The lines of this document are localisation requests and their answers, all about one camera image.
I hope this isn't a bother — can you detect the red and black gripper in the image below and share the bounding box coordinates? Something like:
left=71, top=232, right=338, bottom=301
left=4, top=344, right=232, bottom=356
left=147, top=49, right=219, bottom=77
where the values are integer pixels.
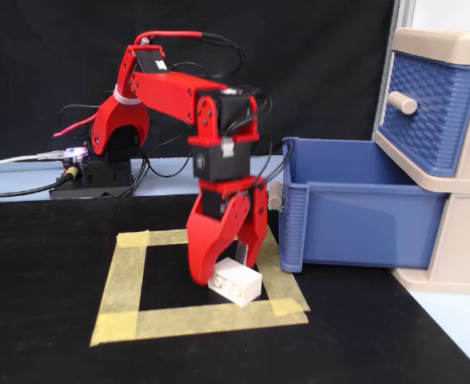
left=185, top=174, right=269, bottom=287

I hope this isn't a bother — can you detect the white toy brick cube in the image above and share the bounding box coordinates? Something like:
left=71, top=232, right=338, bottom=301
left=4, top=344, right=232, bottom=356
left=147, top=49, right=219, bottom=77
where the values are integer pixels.
left=207, top=257, right=264, bottom=308

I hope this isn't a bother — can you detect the blue drawer with green-marked handle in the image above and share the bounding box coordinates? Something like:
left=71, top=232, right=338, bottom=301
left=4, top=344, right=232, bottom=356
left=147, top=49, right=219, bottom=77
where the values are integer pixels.
left=267, top=136, right=448, bottom=274

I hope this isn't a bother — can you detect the yellow masking tape strip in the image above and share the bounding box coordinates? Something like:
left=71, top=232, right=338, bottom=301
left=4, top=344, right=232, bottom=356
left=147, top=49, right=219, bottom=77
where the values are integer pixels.
left=97, top=229, right=151, bottom=346
left=116, top=226, right=281, bottom=248
left=253, top=228, right=312, bottom=318
left=90, top=298, right=310, bottom=347

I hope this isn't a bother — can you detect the black rectangular mat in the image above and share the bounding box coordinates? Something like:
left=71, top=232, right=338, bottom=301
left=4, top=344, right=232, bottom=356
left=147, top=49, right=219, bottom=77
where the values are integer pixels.
left=0, top=191, right=470, bottom=384

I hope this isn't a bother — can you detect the small lit controller board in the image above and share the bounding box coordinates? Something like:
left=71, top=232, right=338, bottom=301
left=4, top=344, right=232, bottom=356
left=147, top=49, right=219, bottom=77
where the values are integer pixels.
left=60, top=146, right=89, bottom=168

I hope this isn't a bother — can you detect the black backdrop cloth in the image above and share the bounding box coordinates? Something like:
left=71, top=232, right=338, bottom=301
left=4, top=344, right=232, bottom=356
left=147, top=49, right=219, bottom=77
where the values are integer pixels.
left=0, top=0, right=396, bottom=163

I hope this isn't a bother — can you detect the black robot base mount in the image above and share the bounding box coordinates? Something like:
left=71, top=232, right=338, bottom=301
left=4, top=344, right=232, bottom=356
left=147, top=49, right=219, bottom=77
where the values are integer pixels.
left=48, top=156, right=135, bottom=200

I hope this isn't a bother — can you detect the thin red wire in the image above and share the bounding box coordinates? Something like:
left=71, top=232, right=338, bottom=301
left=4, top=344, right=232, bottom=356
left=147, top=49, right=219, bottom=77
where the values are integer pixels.
left=52, top=113, right=101, bottom=139

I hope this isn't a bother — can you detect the red sleeved cable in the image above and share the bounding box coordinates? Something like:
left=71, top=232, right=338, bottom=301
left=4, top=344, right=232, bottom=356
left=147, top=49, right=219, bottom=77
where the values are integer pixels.
left=133, top=30, right=205, bottom=46

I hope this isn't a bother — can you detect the thick black power cable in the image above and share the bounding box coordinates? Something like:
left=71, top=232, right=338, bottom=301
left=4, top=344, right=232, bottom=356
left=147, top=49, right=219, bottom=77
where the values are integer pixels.
left=0, top=166, right=79, bottom=199

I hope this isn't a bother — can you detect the silver braided USB cable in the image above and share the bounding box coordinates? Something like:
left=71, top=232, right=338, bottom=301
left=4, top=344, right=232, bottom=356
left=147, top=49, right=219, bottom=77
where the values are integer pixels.
left=0, top=149, right=66, bottom=169

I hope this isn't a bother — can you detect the blue drawer with clean handle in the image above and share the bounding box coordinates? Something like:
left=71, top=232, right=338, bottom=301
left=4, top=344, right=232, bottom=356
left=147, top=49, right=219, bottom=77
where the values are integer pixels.
left=376, top=50, right=470, bottom=178

